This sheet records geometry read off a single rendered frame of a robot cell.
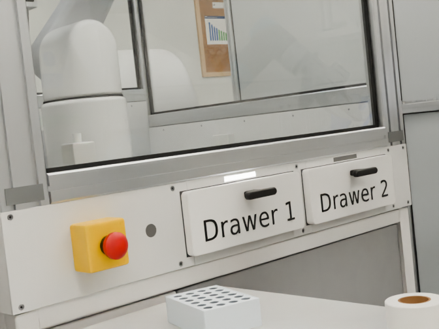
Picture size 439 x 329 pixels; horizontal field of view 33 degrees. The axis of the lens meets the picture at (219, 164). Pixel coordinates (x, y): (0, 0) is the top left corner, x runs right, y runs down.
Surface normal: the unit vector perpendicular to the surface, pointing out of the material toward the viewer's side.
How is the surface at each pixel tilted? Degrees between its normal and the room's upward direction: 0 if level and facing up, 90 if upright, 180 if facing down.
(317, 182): 90
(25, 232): 90
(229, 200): 90
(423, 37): 90
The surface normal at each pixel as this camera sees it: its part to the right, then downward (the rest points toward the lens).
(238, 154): 0.68, -0.04
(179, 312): -0.88, 0.12
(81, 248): -0.73, 0.11
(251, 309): 0.47, 0.00
